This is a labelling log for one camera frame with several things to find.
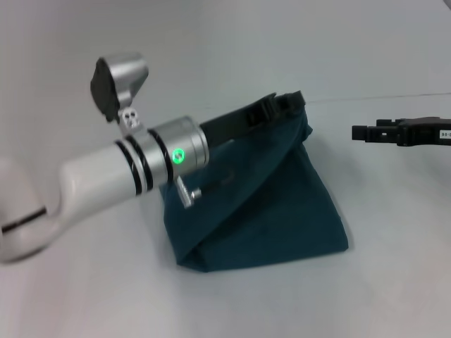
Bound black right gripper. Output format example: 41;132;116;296
351;116;451;148

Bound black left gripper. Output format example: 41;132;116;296
199;89;306;147

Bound teal blue shirt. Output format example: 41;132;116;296
160;100;350;274

